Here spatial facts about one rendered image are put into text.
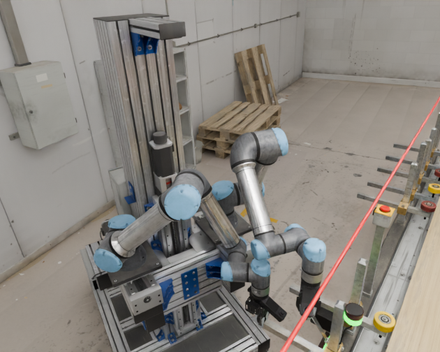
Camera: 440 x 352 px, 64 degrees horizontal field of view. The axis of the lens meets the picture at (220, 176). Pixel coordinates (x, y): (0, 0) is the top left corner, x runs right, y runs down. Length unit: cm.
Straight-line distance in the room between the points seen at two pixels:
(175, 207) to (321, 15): 813
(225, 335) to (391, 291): 101
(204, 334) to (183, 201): 136
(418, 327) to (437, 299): 19
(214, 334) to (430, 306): 125
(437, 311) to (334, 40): 777
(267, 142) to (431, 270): 104
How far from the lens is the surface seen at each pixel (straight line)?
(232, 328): 242
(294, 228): 134
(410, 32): 878
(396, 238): 245
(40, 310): 319
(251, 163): 132
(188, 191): 117
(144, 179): 166
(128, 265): 163
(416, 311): 175
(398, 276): 231
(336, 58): 907
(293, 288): 176
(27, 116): 305
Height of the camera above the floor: 213
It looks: 29 degrees down
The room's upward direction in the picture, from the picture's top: 3 degrees counter-clockwise
